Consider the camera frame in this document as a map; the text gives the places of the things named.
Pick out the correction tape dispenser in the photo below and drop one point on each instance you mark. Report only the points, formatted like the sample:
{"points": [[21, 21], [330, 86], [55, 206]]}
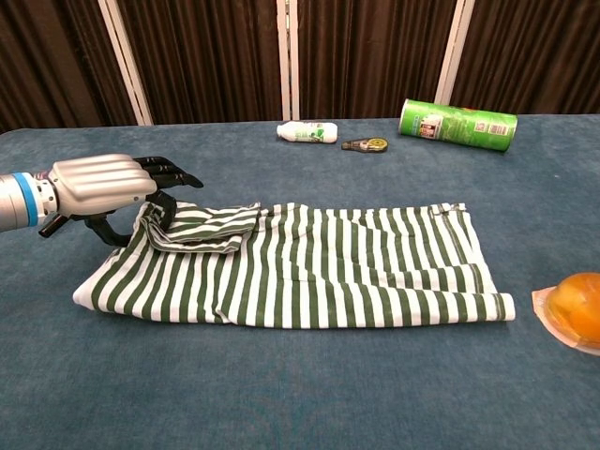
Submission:
{"points": [[368, 145]]}

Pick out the orange jelly cup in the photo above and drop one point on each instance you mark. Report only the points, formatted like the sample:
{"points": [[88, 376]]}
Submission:
{"points": [[579, 304]]}

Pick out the dark fabric screen panel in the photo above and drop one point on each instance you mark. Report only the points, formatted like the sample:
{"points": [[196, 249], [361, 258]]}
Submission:
{"points": [[539, 51], [211, 56], [47, 56], [375, 56]]}

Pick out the green chip can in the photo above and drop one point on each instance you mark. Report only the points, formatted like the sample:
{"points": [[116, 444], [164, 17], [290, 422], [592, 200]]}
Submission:
{"points": [[459, 124]]}

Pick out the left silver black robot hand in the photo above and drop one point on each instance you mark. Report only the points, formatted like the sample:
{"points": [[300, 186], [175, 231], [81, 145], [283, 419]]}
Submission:
{"points": [[98, 185]]}

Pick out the green marker pen black cap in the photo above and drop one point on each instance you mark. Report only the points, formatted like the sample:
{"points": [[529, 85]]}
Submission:
{"points": [[47, 229]]}

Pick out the black white striped t-shirt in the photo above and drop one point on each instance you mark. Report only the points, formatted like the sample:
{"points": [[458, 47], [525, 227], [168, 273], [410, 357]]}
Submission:
{"points": [[328, 281]]}

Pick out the small white plastic bottle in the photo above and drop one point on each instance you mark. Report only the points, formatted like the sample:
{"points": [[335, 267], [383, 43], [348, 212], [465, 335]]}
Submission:
{"points": [[307, 132]]}

